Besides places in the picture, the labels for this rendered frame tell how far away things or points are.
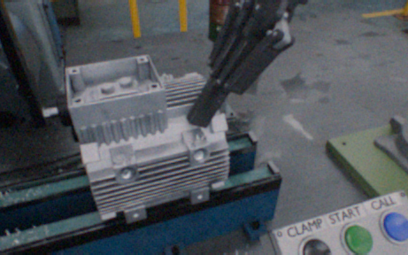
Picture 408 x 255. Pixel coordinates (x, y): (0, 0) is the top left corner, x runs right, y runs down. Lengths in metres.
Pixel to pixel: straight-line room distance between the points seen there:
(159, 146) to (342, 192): 0.47
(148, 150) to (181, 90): 0.10
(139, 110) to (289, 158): 0.49
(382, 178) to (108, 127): 0.60
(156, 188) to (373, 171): 0.52
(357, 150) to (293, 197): 0.21
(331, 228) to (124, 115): 0.28
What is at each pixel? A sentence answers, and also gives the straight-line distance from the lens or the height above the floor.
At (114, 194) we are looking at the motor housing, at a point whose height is 1.02.
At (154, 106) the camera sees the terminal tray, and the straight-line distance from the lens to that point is 0.45.
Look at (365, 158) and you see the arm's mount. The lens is 0.87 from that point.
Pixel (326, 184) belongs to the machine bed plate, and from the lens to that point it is 0.81.
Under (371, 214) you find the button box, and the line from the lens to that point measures 0.42.
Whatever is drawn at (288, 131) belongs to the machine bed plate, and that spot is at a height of 0.80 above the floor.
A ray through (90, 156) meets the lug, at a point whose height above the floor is 1.08.
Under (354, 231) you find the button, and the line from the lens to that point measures 0.40.
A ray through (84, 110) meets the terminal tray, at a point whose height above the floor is 1.14.
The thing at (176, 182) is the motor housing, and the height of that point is 1.01.
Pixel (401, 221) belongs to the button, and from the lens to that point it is 0.43.
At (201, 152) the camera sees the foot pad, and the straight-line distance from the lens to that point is 0.47.
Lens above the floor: 1.38
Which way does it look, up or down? 40 degrees down
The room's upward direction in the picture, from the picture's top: straight up
